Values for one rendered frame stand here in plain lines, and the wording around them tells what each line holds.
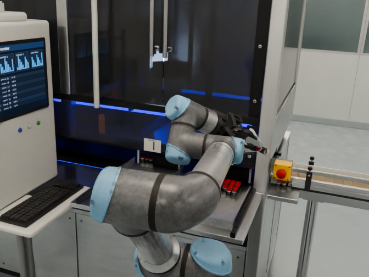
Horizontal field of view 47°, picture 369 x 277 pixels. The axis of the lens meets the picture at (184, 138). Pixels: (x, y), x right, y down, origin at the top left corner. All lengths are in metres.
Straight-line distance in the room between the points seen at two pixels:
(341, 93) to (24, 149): 5.11
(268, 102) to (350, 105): 4.73
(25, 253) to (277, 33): 1.59
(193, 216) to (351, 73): 5.64
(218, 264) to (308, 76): 5.35
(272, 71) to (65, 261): 1.54
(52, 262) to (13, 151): 0.88
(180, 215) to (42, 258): 1.86
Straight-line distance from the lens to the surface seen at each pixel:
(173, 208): 0.79
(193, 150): 1.18
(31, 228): 1.75
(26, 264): 2.35
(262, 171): 1.83
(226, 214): 1.66
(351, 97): 6.41
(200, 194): 0.82
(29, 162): 2.00
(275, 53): 1.70
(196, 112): 1.23
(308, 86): 6.39
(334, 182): 1.96
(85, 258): 2.42
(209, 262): 1.16
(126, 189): 0.82
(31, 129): 1.97
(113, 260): 2.33
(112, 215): 0.84
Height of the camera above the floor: 1.67
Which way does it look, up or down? 18 degrees down
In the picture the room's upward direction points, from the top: 2 degrees clockwise
